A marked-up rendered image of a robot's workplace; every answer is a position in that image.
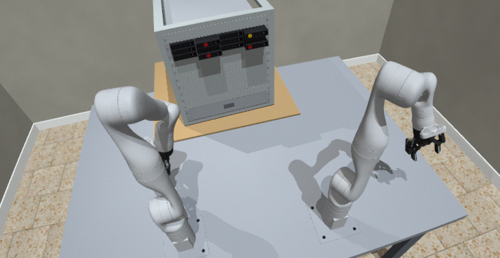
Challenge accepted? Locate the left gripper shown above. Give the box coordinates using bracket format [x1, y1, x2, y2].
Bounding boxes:
[159, 148, 173, 175]

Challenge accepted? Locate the tan wooden board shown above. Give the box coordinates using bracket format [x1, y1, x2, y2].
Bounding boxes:
[154, 62, 301, 142]

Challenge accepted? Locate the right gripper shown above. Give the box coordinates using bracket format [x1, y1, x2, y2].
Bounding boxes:
[405, 128, 446, 161]

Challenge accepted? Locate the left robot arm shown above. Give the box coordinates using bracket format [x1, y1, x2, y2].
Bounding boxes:
[94, 86, 196, 252]

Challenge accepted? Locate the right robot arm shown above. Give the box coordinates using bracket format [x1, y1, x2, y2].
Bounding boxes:
[322, 61, 446, 230]

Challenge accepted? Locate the grey metal rack frame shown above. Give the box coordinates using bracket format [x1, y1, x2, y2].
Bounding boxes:
[153, 0, 275, 126]

